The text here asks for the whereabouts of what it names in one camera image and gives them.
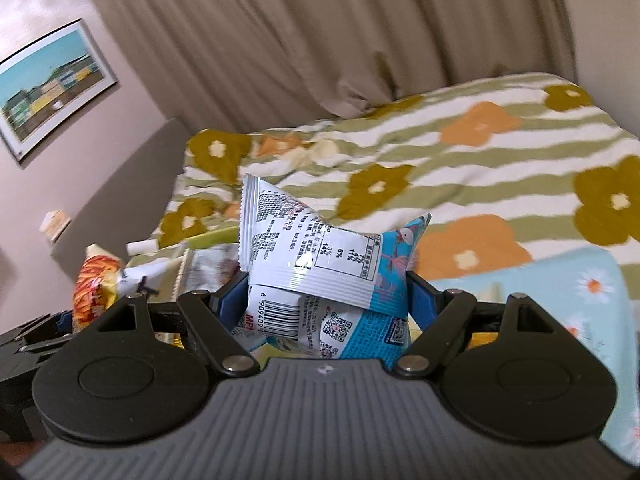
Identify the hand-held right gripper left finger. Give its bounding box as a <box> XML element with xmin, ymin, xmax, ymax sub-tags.
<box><xmin>97</xmin><ymin>272</ymin><xmax>261</xmax><ymax>377</ymax></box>

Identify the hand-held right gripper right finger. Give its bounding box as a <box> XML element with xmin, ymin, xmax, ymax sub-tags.
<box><xmin>392</xmin><ymin>270</ymin><xmax>558</xmax><ymax>377</ymax></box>

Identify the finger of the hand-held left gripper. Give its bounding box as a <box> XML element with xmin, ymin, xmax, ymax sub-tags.
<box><xmin>19</xmin><ymin>311</ymin><xmax>75</xmax><ymax>357</ymax></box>

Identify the orange snack packet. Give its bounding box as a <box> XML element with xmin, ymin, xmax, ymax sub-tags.
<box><xmin>72</xmin><ymin>244</ymin><xmax>126</xmax><ymax>334</ymax></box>

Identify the white blue snack packet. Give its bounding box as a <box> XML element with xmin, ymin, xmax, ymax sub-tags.
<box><xmin>230</xmin><ymin>172</ymin><xmax>433</xmax><ymax>361</ymax></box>

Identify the green cardboard box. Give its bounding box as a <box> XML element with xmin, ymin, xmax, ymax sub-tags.
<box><xmin>127</xmin><ymin>226</ymin><xmax>241</xmax><ymax>267</ymax></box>

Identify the white black-lettered snack packet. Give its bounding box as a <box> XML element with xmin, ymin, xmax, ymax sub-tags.
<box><xmin>117</xmin><ymin>260</ymin><xmax>176</xmax><ymax>302</ymax></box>

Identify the small beige box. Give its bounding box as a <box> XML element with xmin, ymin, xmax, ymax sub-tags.
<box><xmin>40</xmin><ymin>209</ymin><xmax>71</xmax><ymax>244</ymax></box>

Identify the light blue daisy cloth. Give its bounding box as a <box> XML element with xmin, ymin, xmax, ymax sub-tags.
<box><xmin>440</xmin><ymin>247</ymin><xmax>640</xmax><ymax>461</ymax></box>

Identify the green striped floral blanket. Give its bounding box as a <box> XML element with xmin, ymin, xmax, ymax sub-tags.
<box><xmin>152</xmin><ymin>72</ymin><xmax>640</xmax><ymax>291</ymax></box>

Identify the grey headboard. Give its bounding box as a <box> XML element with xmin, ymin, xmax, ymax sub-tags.
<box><xmin>50</xmin><ymin>119</ymin><xmax>201</xmax><ymax>273</ymax></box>

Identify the beige curtain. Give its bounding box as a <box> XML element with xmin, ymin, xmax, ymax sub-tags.
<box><xmin>75</xmin><ymin>0</ymin><xmax>576</xmax><ymax>122</ymax></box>

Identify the framed wall picture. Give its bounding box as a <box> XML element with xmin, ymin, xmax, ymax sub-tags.
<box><xmin>0</xmin><ymin>19</ymin><xmax>119</xmax><ymax>163</ymax></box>

